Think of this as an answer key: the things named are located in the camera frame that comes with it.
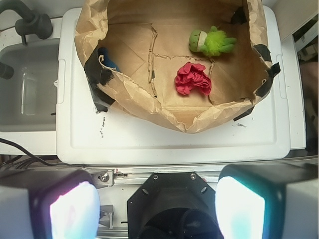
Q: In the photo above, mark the gripper right finger with pad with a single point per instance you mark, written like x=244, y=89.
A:
x=268, y=201

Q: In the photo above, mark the gripper left finger with pad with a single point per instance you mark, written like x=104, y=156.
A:
x=48, y=204

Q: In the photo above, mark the red paper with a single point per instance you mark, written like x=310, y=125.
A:
x=191, y=76

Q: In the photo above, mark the white plastic cooler lid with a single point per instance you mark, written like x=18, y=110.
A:
x=87, y=136

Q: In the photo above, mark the white sink basin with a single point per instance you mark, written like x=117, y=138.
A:
x=28, y=99

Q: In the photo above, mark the blue plastic object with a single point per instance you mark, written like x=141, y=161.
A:
x=106, y=60

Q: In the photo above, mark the green plush toy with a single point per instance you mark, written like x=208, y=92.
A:
x=212, y=43

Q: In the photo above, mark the dark grey faucet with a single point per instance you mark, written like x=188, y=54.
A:
x=31, y=22

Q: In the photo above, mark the brown paper bag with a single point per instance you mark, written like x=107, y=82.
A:
x=149, y=41

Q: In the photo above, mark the aluminium extrusion rail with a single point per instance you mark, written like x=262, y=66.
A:
x=104, y=177

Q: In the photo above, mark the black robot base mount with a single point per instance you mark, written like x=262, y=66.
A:
x=173, y=207

